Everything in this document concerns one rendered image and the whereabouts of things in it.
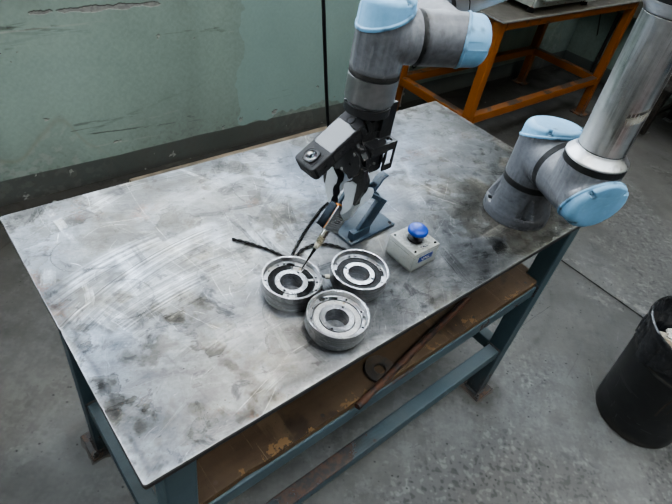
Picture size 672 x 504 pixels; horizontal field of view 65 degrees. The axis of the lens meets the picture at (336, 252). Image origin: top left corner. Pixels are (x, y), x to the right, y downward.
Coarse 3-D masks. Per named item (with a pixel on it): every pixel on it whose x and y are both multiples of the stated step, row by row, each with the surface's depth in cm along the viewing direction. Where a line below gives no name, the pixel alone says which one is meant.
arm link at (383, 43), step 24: (384, 0) 66; (408, 0) 67; (360, 24) 69; (384, 24) 67; (408, 24) 68; (360, 48) 71; (384, 48) 69; (408, 48) 70; (360, 72) 72; (384, 72) 72
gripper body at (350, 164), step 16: (352, 112) 76; (368, 112) 76; (384, 112) 77; (368, 128) 79; (384, 128) 82; (368, 144) 81; (384, 144) 82; (352, 160) 81; (368, 160) 81; (384, 160) 84; (352, 176) 83
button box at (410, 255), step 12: (396, 240) 101; (408, 240) 101; (420, 240) 101; (432, 240) 102; (396, 252) 102; (408, 252) 100; (420, 252) 99; (432, 252) 102; (408, 264) 101; (420, 264) 102
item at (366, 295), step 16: (336, 256) 95; (352, 256) 98; (368, 256) 98; (352, 272) 97; (368, 272) 96; (384, 272) 96; (336, 288) 92; (352, 288) 90; (368, 288) 90; (384, 288) 94
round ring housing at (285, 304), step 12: (276, 264) 93; (300, 264) 94; (312, 264) 93; (264, 276) 90; (276, 276) 91; (288, 276) 92; (300, 276) 92; (264, 288) 88; (300, 288) 90; (276, 300) 87; (288, 300) 86; (300, 300) 87
